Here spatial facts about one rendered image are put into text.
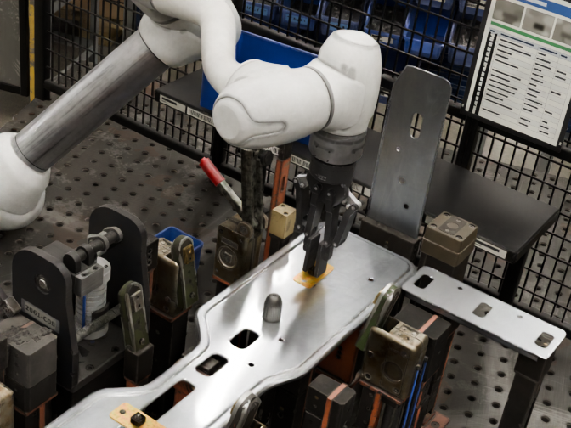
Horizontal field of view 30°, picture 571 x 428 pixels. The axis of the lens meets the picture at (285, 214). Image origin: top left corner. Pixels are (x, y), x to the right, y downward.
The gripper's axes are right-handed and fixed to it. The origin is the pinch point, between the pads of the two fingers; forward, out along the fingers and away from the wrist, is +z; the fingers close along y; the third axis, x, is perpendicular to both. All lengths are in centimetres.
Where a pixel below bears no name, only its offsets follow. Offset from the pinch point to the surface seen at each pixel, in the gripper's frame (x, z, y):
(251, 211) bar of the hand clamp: -1.5, -3.3, -13.5
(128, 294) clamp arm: -33.9, -2.7, -13.5
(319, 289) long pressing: 0.0, 6.6, 1.6
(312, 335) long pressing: -11.7, 6.7, 8.0
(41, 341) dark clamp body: -49, -1, -16
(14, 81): 126, 87, -210
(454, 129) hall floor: 262, 106, -82
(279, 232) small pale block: 6.4, 4.2, -12.0
